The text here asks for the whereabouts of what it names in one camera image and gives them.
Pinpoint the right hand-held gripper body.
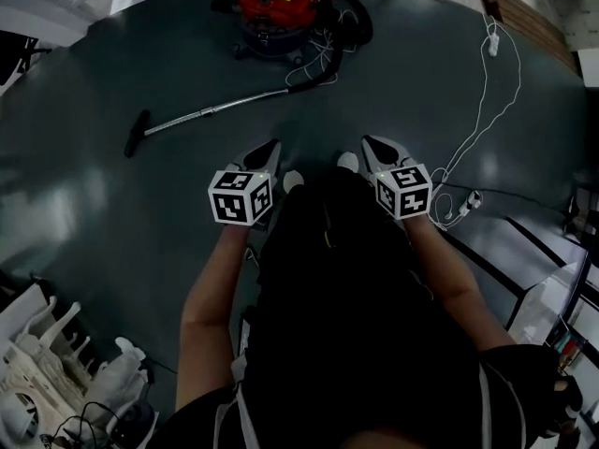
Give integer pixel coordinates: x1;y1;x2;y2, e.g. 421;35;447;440
373;161;434;222

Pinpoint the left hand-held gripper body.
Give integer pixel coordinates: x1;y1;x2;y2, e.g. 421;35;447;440
207;164;283;229

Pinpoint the metal vacuum wand with nozzle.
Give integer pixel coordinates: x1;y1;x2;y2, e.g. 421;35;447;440
143;89;290;138

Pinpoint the person's left forearm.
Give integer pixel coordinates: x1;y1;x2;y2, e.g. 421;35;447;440
176;224;252;411

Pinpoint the person's right forearm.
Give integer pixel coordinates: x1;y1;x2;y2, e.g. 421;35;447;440
402;213;516;353

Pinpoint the person's white left shoe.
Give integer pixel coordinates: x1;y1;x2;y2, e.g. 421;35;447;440
283;169;305;194

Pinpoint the marble table top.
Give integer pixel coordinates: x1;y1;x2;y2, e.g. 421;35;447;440
507;262;591;345

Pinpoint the wooden platform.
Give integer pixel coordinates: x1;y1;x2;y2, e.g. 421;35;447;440
475;0;579;77

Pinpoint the colourful stationery holder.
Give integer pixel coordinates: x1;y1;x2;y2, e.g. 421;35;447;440
554;332;589;373

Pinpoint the white ornate chair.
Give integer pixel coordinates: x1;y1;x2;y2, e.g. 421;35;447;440
0;292;149;449

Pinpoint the black round appliance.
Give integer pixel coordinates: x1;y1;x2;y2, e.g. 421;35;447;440
110;399;158;449

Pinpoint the long white cable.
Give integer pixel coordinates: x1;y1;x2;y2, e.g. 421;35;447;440
428;14;523;233

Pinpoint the black floor cable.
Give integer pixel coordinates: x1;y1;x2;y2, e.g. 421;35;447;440
432;180;570;214

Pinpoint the white shoulder strap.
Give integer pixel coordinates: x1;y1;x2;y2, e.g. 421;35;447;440
213;353;258;449
479;362;528;449

